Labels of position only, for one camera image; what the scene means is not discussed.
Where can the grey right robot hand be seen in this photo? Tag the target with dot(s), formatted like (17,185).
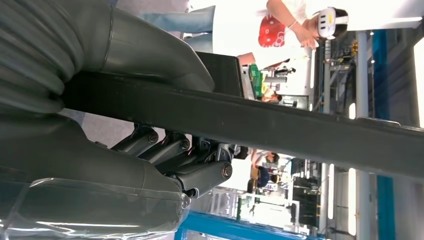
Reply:
(82,172)

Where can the person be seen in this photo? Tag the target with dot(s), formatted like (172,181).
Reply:
(263,177)
(179,21)
(271,96)

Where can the green crate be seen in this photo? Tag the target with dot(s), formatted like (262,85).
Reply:
(255,79)

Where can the white VR headset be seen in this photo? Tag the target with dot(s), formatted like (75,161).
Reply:
(326,23)

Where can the blue building column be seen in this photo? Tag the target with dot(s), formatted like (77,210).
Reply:
(381,73)

